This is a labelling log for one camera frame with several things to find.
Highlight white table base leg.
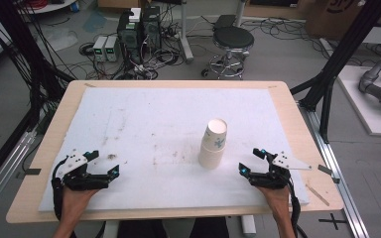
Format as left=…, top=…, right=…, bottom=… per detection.
left=240, top=214, right=258, bottom=238

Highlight grey power supply unit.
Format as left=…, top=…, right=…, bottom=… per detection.
left=92, top=35, right=109, bottom=62
left=104, top=35, right=120, bottom=63

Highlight white paper cup blue print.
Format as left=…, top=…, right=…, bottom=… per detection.
left=201, top=118, right=228, bottom=153

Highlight person's right hand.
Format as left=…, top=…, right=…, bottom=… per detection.
left=255, top=184, right=292, bottom=215

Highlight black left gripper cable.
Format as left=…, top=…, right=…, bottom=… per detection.
left=51, top=158, right=67, bottom=222

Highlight aluminium floor rail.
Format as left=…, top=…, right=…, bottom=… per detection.
left=298, top=101, right=372, bottom=238
left=0, top=129, right=38, bottom=222

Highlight light wooden table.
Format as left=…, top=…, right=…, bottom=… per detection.
left=5, top=79, right=344, bottom=224

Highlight dark grey computer tower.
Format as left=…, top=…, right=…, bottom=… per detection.
left=141, top=5, right=163, bottom=52

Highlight black computer tower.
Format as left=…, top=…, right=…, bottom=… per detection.
left=116, top=11, right=144, bottom=65

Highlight white floor board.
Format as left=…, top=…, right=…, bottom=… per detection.
left=336, top=64, right=381, bottom=138

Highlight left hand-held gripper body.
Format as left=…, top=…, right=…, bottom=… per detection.
left=51, top=149, right=111, bottom=192

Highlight black round stool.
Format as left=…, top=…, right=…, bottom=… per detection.
left=200, top=26, right=256, bottom=80

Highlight person's left hand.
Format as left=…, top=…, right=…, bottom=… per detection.
left=61, top=185, right=99, bottom=216

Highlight plain white paper cup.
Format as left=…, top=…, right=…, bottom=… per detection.
left=197, top=144, right=226, bottom=171

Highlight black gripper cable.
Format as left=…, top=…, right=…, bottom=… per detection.
left=51, top=158, right=67, bottom=222
left=287, top=178, right=310, bottom=238

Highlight black tape cross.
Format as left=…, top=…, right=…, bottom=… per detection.
left=317, top=212, right=348, bottom=232

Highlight white foam mat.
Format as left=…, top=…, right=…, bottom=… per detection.
left=38, top=86, right=311, bottom=213

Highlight thin wooden stick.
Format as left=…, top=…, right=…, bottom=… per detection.
left=305, top=182, right=330, bottom=207

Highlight tangle of floor cables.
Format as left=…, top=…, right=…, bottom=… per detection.
left=78, top=19, right=192, bottom=81

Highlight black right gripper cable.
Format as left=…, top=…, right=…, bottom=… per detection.
left=287, top=178, right=310, bottom=238

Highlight black metal frame post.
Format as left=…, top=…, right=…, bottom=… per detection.
left=290, top=0, right=381, bottom=144
left=0, top=0, right=75, bottom=115

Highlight grey desk leg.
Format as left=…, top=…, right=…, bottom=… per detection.
left=178, top=0, right=195, bottom=64

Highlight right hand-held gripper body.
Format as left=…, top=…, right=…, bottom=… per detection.
left=247, top=151, right=313, bottom=190

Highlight person's legs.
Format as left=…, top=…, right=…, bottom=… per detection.
left=116, top=215, right=231, bottom=238

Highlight brown cardboard box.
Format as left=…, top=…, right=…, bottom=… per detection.
left=305, top=0, right=381, bottom=42

